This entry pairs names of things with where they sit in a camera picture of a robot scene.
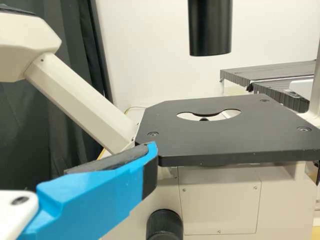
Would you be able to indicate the cream microscope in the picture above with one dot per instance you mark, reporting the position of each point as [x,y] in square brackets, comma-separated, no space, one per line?
[225,140]

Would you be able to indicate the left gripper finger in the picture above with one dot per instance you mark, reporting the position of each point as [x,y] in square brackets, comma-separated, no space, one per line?
[100,190]

